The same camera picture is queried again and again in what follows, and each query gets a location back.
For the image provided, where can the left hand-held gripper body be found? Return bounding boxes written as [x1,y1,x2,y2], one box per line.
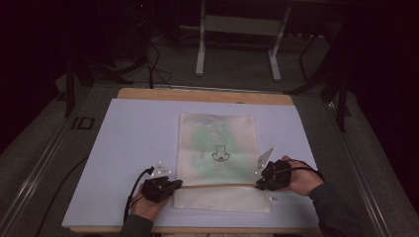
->
[140,160,174,203]

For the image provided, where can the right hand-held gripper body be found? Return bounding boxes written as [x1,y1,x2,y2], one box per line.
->
[256,146,293,192]

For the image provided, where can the person's left hand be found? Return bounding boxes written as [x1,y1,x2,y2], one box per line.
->
[129,186,173,222]

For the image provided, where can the person's right hand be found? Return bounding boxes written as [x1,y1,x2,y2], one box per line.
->
[281,155,326,198]

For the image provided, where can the light blue table board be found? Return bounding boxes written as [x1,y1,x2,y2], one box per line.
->
[61,98,321,230]

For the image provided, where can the green cloth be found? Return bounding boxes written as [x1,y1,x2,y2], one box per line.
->
[192,115,246,179]

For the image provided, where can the wooden table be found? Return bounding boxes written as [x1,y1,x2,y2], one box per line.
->
[69,87,322,235]

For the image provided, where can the dark metal stand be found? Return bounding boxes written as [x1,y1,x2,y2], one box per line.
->
[63,45,134,119]
[284,31,353,133]

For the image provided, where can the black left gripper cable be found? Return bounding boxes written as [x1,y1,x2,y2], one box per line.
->
[123,166,155,225]

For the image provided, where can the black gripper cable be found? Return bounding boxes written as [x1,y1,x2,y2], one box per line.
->
[279,159,326,184]
[123,166,155,225]

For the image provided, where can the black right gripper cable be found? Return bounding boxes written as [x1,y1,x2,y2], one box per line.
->
[279,159,326,184]

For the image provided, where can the metal floor rail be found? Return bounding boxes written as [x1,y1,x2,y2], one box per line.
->
[0,122,77,237]
[327,101,393,237]

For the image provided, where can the black floor cable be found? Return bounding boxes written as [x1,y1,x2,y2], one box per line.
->
[35,157,89,237]

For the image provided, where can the bundle of black cables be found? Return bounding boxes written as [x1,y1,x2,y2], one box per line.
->
[129,19,174,91]

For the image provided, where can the white metal stand frame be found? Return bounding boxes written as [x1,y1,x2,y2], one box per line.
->
[195,0,293,83]

